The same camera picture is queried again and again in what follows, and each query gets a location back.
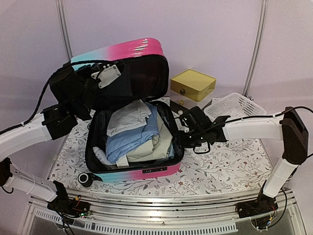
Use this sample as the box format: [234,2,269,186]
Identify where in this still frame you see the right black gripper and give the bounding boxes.
[175,129,205,150]

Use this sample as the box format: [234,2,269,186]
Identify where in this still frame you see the pink and teal kids suitcase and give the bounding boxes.
[70,37,184,187]

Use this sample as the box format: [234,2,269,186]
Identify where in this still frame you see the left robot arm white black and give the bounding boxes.
[0,63,100,217]

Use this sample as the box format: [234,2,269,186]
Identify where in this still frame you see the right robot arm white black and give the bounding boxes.
[179,106,312,215]

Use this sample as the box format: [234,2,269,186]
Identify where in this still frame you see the yellow and white storage box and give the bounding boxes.
[170,69,216,109]

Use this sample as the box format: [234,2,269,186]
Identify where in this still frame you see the white plastic mesh basket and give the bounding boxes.
[203,93,267,120]

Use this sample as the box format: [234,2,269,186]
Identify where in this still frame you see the floral white tablecloth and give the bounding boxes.
[49,121,272,197]

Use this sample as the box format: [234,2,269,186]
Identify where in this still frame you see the light blue folded garment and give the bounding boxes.
[106,103,159,163]

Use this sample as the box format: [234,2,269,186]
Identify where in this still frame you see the white plastic bottle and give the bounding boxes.
[92,146,112,166]

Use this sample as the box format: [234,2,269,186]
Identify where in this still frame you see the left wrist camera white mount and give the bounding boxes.
[91,65,121,89]

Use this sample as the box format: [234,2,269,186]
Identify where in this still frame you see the aluminium front rail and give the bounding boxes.
[25,189,305,235]

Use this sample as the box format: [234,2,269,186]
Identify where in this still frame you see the right metal wall post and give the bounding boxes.
[242,0,268,97]

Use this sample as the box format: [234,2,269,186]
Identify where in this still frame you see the metal wall post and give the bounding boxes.
[242,0,268,97]
[55,0,72,60]

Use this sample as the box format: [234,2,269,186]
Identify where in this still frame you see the left metal wall post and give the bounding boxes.
[55,0,72,60]

